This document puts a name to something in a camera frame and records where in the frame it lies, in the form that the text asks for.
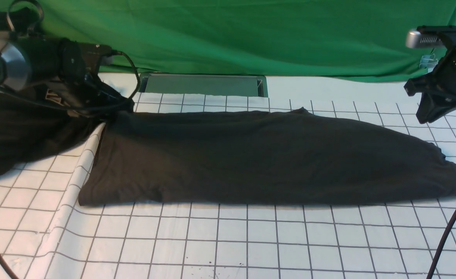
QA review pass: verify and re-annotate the metal binder clip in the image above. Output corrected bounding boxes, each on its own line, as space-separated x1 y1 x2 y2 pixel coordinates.
419 53 439 72

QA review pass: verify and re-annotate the black right camera cable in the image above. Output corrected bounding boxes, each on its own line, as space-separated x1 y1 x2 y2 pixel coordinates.
426 178 456 279

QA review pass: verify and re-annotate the green backdrop cloth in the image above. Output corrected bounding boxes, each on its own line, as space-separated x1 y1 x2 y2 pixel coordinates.
41 0 456 83

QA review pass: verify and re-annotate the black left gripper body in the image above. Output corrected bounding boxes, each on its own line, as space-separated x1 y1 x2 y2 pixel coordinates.
44 71 135 118

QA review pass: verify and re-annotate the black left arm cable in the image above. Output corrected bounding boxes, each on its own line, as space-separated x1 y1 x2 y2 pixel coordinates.
0 0 141 279

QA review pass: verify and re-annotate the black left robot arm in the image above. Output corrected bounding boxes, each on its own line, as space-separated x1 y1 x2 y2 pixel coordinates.
0 31 134 118

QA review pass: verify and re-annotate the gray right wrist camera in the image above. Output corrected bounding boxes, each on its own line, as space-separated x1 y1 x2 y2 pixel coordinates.
405 25 456 49

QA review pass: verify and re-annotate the gray metal tray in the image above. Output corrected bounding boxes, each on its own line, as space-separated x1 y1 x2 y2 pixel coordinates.
139 72 268 98

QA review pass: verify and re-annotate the dark gray long-sleeved shirt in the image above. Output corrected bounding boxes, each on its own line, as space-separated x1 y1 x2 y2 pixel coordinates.
78 108 456 206

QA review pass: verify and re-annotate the pile of black clothes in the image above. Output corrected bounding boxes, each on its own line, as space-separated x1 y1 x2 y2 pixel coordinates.
0 12 104 176

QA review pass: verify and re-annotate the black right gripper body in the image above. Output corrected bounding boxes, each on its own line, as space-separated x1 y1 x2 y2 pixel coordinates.
404 72 456 124

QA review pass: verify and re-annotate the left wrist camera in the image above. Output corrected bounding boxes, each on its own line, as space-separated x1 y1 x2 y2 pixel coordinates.
78 43 116 71

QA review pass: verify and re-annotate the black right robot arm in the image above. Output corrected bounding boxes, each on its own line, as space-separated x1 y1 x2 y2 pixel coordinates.
404 26 456 124

